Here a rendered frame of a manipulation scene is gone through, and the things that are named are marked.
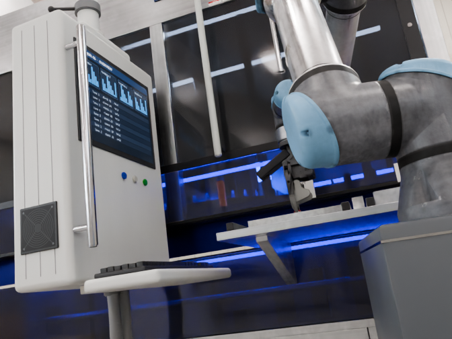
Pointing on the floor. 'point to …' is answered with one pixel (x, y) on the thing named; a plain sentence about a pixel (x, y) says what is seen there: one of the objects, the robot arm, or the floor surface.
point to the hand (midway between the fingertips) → (294, 209)
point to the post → (430, 29)
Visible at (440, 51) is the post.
